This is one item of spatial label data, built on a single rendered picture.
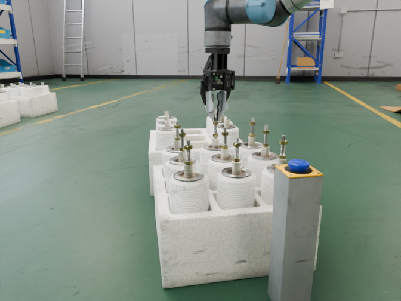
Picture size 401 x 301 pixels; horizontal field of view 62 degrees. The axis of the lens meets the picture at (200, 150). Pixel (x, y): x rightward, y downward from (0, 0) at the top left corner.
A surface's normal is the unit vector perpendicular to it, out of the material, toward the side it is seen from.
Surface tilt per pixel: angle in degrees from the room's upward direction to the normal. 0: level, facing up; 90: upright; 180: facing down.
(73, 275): 0
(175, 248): 90
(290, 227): 90
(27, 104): 90
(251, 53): 90
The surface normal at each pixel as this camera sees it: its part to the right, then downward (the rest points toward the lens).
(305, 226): 0.18, 0.27
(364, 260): 0.00, -0.96
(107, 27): -0.21, 0.27
